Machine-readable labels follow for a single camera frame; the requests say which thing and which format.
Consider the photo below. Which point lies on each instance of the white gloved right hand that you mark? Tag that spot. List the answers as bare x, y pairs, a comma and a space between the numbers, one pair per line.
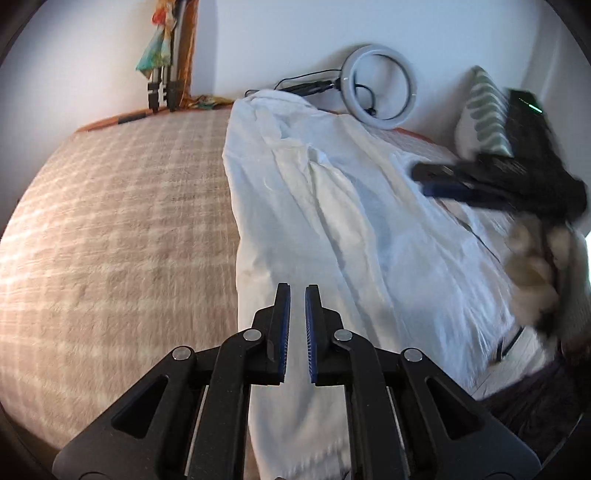
551, 281

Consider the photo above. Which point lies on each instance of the orange patterned mattress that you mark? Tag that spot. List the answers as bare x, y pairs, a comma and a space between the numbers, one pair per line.
199, 103

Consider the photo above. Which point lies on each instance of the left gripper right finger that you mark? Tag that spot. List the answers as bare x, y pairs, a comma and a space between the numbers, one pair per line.
316, 332

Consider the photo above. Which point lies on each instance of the beige plaid bed blanket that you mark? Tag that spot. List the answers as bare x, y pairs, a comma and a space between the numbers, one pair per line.
122, 248

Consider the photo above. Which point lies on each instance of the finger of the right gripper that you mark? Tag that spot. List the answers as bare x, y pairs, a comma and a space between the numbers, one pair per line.
474, 196
464, 170

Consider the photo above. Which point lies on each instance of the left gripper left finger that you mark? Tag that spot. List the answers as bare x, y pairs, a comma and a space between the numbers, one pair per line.
277, 328

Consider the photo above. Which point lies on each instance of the white cloth garment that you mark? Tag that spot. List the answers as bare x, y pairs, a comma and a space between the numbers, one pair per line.
321, 199

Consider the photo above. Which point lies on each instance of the white ring light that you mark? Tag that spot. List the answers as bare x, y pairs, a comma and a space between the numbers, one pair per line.
348, 86

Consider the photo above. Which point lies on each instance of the green striped white pillow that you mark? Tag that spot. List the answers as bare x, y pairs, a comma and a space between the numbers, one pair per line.
482, 123

